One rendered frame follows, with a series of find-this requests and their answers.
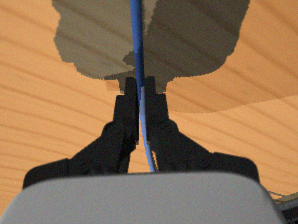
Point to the blue cable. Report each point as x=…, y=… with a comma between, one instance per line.
x=136, y=20

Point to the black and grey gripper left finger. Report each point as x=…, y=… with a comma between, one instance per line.
x=104, y=155

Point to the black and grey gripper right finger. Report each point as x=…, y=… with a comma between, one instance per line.
x=174, y=151

